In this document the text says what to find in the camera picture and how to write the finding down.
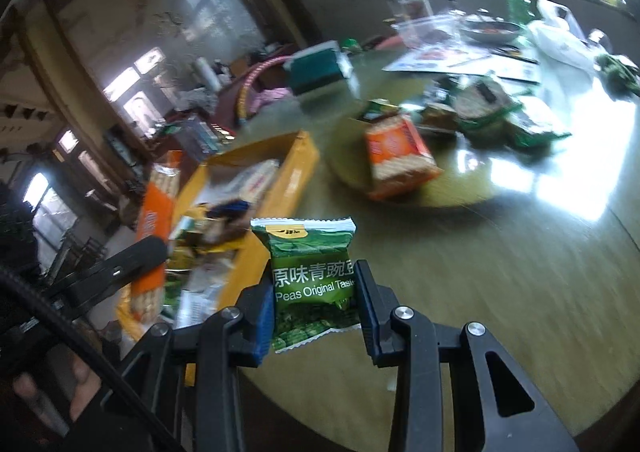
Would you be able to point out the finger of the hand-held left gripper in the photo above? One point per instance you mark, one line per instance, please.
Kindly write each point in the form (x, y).
(125, 267)

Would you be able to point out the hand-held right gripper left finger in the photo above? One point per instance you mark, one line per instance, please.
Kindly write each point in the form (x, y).
(265, 327)

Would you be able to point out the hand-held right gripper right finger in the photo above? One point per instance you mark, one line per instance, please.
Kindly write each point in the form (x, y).
(366, 319)

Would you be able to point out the yellow green snack packet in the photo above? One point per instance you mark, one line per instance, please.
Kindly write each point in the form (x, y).
(182, 252)

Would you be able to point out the orange cracker packet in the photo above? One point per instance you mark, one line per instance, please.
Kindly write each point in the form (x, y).
(400, 152)
(152, 212)

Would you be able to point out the green pea snack packet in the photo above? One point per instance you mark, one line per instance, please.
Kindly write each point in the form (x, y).
(310, 252)

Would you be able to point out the yellow cardboard box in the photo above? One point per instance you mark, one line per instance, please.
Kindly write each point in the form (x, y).
(285, 182)

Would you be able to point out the green round cracker packet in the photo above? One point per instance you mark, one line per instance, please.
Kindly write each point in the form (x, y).
(535, 125)
(485, 105)

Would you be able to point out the person's left hand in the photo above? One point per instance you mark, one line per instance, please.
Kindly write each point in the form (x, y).
(75, 392)

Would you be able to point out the round glass turntable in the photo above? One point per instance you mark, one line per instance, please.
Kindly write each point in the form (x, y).
(350, 167)

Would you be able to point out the white thermos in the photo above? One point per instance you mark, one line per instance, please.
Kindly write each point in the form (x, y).
(207, 75)

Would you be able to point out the small green snack packet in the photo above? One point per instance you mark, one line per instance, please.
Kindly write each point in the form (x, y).
(380, 108)

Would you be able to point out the brown snack packet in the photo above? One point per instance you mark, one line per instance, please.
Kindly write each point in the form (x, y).
(440, 117)

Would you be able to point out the pink cloth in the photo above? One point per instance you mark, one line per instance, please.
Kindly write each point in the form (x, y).
(270, 98)

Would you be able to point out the teal box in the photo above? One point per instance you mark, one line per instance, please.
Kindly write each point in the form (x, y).
(315, 67)

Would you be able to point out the printed placemat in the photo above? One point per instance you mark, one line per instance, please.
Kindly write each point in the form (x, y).
(435, 60)

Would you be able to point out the clear plastic container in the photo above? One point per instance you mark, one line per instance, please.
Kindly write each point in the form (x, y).
(425, 32)

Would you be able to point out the metal bowl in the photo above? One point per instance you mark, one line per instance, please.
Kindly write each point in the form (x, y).
(490, 32)

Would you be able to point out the glass jar black lid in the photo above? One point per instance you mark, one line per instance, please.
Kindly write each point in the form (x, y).
(392, 5)

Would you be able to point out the white plastic bag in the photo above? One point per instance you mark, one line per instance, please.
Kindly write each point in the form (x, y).
(560, 42)

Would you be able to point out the green leafy vegetable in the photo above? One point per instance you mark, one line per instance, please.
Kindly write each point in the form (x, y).
(620, 72)

